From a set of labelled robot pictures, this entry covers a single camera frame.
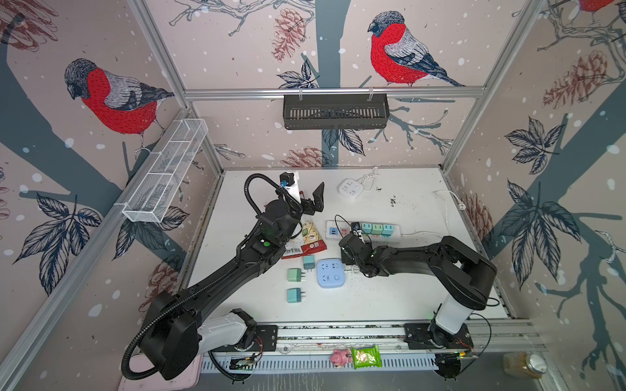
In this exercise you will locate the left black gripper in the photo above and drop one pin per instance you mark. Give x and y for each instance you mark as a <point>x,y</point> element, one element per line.
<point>316,204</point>

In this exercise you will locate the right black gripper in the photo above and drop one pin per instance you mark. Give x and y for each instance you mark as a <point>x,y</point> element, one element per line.
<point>345,256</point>

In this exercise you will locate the teal plug adapter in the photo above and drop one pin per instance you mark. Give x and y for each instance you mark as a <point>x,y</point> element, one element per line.
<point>387,230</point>
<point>309,262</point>
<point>366,228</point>
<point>295,295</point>

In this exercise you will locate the white colourful power strip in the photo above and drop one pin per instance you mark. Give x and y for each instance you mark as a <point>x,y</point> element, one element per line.
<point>338,229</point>

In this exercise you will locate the green plug adapter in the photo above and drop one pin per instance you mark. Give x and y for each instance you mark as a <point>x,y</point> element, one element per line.
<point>376,229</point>
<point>295,275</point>

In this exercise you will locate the red white snack bag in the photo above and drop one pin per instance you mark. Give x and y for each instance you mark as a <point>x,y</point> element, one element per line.
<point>309,242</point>

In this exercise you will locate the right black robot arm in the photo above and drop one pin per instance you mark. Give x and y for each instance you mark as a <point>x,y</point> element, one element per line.
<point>466,275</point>

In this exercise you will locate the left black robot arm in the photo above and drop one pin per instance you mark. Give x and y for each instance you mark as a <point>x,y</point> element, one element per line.
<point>178,328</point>

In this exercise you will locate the blue cube power socket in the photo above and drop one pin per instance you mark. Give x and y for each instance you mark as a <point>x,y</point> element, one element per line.
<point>331,273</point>

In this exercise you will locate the small white power strip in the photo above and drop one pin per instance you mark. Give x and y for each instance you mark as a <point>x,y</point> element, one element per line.
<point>350,189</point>

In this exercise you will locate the pink pig toy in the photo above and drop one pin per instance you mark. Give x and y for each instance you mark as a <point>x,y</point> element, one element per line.
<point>341,358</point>

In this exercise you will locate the green snack packet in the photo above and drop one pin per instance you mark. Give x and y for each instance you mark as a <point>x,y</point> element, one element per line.
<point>368,357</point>

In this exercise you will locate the glass jar with lid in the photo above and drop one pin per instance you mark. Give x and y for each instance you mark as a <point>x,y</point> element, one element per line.
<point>524,365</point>

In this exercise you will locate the pink plastic tray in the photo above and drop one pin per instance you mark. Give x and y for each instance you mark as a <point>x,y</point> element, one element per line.
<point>187,379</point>

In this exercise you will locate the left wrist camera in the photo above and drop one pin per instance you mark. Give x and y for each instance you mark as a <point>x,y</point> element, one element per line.
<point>289,182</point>

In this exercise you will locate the black hanging wire basket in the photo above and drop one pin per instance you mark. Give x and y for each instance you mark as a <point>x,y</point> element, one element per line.
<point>335,112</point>

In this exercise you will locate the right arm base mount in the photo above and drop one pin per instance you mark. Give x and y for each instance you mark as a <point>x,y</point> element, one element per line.
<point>429,336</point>

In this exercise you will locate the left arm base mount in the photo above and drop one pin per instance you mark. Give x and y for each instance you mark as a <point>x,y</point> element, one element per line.
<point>262,339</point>

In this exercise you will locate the white wire mesh shelf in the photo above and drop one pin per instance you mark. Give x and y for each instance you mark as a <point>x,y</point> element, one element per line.
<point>159,186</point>

